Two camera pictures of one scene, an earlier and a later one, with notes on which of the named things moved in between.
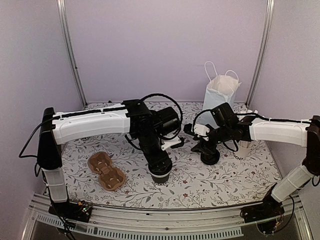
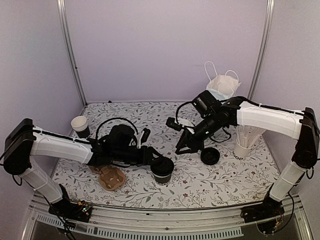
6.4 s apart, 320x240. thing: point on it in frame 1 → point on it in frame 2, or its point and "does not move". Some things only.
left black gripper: [163, 161] → [146, 159]
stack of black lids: [210, 157] does not move
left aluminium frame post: [61, 4] does not move
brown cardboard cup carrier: [111, 178] does not move
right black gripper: [203, 146] → [188, 141]
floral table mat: [112, 172] does not move
